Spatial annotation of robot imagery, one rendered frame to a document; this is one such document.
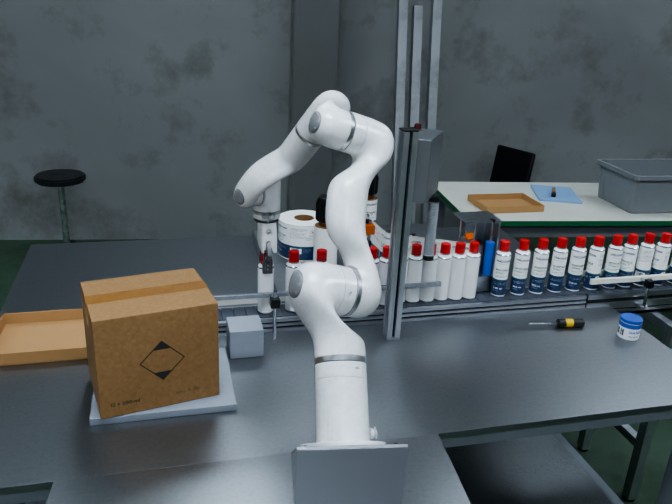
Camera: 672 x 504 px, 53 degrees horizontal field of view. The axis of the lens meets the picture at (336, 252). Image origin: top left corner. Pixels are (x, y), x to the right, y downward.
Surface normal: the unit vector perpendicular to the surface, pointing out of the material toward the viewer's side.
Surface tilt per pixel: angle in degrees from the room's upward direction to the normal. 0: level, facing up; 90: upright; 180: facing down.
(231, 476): 0
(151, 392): 90
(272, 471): 0
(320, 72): 90
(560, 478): 0
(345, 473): 90
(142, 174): 90
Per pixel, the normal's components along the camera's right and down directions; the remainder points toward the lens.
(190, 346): 0.43, 0.35
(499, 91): 0.14, 0.36
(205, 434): 0.05, -0.93
